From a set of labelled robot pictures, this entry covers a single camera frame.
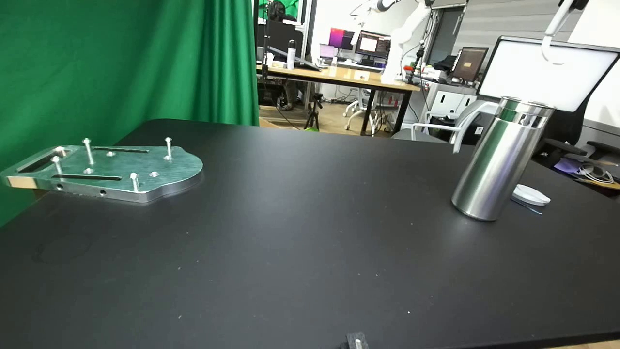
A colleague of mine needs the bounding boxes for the white bolt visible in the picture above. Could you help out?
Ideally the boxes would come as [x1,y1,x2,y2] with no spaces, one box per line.
[50,155,62,175]
[83,138,95,167]
[128,173,140,192]
[163,136,173,161]

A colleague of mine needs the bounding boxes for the white bolt back right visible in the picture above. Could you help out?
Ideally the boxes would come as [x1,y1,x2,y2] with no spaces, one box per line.
[163,136,173,161]

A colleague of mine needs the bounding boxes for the large white computer monitor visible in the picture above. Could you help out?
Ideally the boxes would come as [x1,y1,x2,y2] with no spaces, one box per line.
[479,37,618,113]

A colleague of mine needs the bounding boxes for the green screen curtain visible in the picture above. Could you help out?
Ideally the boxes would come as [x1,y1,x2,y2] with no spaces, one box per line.
[0,0,262,229]

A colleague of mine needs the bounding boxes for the white office chair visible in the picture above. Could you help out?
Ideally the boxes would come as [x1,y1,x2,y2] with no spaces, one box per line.
[409,101,500,154]

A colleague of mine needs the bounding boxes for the white bolt front right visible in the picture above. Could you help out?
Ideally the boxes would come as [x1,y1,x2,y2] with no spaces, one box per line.
[128,173,140,192]

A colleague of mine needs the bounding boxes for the background monitor with purple screen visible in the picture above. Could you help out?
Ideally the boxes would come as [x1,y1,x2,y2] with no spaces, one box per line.
[329,28,353,51]

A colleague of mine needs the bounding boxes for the silver metal bottle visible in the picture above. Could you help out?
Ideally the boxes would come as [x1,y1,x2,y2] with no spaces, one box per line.
[452,97,552,221]

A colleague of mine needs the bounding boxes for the white bolt front left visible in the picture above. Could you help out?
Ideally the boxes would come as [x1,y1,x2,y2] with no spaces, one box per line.
[50,155,62,175]

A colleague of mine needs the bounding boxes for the dark laptop on stand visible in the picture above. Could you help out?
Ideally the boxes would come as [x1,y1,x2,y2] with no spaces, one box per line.
[452,47,488,82]

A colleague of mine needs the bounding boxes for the wooden background table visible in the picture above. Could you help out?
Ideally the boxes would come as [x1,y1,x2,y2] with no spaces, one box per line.
[256,66,421,132]

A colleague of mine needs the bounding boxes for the white oval lid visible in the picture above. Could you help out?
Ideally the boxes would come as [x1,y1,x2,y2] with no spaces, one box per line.
[512,185,550,208]

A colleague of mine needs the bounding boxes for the green metal fixture plate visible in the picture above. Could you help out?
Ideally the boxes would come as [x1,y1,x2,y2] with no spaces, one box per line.
[2,146,204,206]

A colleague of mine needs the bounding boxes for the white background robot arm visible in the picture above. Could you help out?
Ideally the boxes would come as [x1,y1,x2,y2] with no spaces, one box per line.
[349,0,434,84]

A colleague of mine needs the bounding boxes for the white bolt back left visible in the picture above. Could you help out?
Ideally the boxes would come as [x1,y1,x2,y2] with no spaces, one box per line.
[83,138,95,167]

